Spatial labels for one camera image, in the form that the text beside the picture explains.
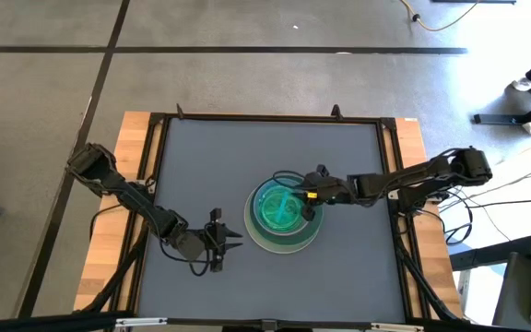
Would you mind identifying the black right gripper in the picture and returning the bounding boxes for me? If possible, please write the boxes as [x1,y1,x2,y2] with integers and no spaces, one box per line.
[293,164,354,221]

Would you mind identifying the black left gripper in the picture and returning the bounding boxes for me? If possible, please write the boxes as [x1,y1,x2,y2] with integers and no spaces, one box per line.
[203,207,244,273]

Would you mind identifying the clear green plastic plate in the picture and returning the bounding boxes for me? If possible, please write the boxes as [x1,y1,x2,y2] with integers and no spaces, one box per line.
[259,189,302,232]

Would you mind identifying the blue plastic plate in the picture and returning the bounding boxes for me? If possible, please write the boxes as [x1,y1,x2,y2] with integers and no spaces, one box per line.
[252,178,308,237]

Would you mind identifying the large teal plastic plate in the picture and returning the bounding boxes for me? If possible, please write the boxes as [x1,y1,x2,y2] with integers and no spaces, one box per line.
[245,177,325,248]

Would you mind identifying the large white plastic plate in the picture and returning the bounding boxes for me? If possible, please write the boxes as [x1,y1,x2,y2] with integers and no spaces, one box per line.
[242,176,325,255]

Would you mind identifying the dark desk leg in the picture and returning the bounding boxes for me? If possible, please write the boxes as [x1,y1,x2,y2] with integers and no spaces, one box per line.
[449,234,531,273]

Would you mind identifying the black desk base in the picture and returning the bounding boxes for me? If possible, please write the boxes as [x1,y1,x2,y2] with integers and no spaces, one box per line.
[472,87,531,126]

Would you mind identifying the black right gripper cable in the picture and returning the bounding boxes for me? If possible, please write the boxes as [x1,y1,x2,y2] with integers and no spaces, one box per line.
[272,169,309,191]

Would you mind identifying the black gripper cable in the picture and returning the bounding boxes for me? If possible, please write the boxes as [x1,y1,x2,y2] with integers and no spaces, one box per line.
[272,169,309,191]
[158,237,212,278]

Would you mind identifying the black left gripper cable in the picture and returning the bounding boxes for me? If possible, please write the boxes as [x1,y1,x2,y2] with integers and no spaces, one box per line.
[158,237,212,278]

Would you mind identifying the black aluminium table frame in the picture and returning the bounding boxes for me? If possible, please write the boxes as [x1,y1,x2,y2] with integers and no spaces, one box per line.
[74,103,469,332]

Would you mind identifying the black floor cable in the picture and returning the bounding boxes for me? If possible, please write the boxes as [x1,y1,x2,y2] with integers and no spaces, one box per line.
[443,196,531,246]

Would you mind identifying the yellow cable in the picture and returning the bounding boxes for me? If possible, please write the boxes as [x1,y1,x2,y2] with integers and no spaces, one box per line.
[399,0,479,32]

